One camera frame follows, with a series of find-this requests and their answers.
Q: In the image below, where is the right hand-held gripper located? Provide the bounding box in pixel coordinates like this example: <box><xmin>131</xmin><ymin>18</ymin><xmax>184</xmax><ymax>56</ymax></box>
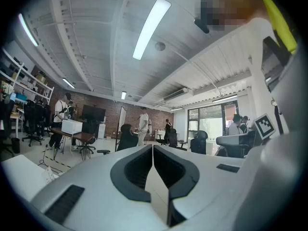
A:
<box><xmin>233</xmin><ymin>49</ymin><xmax>308</xmax><ymax>231</ymax></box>

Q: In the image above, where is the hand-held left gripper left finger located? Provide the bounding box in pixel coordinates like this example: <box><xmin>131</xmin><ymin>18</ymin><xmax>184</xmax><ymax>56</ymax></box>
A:
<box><xmin>110</xmin><ymin>144</ymin><xmax>154</xmax><ymax>203</ymax></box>

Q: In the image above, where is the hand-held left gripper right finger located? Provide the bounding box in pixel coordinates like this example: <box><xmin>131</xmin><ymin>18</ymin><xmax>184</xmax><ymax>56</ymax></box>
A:
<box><xmin>153</xmin><ymin>144</ymin><xmax>200</xmax><ymax>227</ymax></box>

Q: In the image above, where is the grey strip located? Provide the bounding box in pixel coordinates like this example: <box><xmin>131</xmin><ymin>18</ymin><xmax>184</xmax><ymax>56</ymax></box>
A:
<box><xmin>42</xmin><ymin>166</ymin><xmax>60</xmax><ymax>184</ymax></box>

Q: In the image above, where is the black office chair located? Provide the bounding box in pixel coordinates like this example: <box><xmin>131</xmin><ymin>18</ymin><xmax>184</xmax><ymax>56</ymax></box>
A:
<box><xmin>22</xmin><ymin>99</ymin><xmax>46</xmax><ymax>147</ymax></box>
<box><xmin>190</xmin><ymin>130</ymin><xmax>209</xmax><ymax>155</ymax></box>
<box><xmin>155</xmin><ymin>128</ymin><xmax>188</xmax><ymax>152</ymax></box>
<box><xmin>116</xmin><ymin>124</ymin><xmax>140</xmax><ymax>152</ymax></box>

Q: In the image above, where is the white standing whiteboard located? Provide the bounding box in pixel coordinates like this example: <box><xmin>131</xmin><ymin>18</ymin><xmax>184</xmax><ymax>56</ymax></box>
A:
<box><xmin>115</xmin><ymin>105</ymin><xmax>128</xmax><ymax>152</ymax></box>

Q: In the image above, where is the yellow black striped floor strip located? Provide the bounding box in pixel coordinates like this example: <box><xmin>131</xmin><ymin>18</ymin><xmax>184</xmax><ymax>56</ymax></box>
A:
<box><xmin>45</xmin><ymin>156</ymin><xmax>72</xmax><ymax>168</ymax></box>

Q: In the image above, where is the white box appliance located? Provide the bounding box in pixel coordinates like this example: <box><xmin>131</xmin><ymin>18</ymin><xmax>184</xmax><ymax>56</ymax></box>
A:
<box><xmin>61</xmin><ymin>119</ymin><xmax>84</xmax><ymax>135</ymax></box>

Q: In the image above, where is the black monitor screen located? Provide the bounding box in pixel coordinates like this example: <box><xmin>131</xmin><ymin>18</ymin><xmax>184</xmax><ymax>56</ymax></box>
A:
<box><xmin>82</xmin><ymin>104</ymin><xmax>107</xmax><ymax>127</ymax></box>

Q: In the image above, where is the white ceiling air conditioner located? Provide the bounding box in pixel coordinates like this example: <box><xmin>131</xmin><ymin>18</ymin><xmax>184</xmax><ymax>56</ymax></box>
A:
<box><xmin>163</xmin><ymin>88</ymin><xmax>189</xmax><ymax>102</ymax></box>

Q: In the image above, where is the black waste bin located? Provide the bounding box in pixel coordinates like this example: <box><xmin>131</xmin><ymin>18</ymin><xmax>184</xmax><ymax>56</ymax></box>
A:
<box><xmin>10</xmin><ymin>137</ymin><xmax>21</xmax><ymax>154</ymax></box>

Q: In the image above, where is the person's yellow shirt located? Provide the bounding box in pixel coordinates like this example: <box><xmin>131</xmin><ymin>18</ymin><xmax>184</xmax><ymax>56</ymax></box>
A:
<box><xmin>254</xmin><ymin>0</ymin><xmax>298</xmax><ymax>54</ymax></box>

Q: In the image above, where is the round grey ceiling sensor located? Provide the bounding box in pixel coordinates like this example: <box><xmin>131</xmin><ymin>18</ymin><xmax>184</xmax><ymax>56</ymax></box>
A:
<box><xmin>154</xmin><ymin>41</ymin><xmax>167</xmax><ymax>52</ymax></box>

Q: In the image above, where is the white metal shelving rack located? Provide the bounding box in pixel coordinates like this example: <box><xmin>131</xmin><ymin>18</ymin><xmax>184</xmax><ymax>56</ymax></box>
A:
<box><xmin>0</xmin><ymin>47</ymin><xmax>55</xmax><ymax>106</ymax></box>

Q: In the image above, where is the person's head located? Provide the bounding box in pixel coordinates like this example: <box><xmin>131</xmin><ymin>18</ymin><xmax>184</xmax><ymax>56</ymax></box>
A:
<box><xmin>200</xmin><ymin>0</ymin><xmax>257</xmax><ymax>26</ymax></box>

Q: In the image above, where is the brown table with wire legs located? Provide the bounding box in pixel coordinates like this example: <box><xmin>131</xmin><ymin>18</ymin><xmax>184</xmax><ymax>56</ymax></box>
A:
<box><xmin>50</xmin><ymin>127</ymin><xmax>96</xmax><ymax>161</ymax></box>

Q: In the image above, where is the black chest camera box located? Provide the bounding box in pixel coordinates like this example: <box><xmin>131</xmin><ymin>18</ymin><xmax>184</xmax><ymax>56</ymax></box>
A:
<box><xmin>261</xmin><ymin>36</ymin><xmax>291</xmax><ymax>92</ymax></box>

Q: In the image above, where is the black head-worn camera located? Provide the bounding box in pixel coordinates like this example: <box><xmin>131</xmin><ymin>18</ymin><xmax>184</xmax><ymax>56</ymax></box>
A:
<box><xmin>193</xmin><ymin>18</ymin><xmax>210</xmax><ymax>35</ymax></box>

